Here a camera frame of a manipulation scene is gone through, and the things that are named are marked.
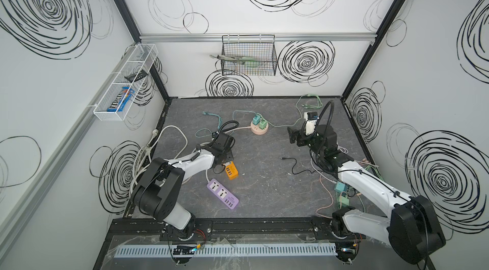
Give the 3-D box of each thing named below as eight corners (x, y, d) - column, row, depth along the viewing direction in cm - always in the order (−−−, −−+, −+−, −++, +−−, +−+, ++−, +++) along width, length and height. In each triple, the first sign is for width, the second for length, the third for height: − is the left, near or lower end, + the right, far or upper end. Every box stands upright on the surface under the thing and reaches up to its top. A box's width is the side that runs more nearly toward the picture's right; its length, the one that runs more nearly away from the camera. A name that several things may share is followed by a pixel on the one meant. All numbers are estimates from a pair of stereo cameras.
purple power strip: (206, 188, 86) (204, 186, 84) (213, 180, 89) (212, 177, 86) (232, 210, 80) (232, 208, 78) (239, 200, 83) (239, 198, 80)
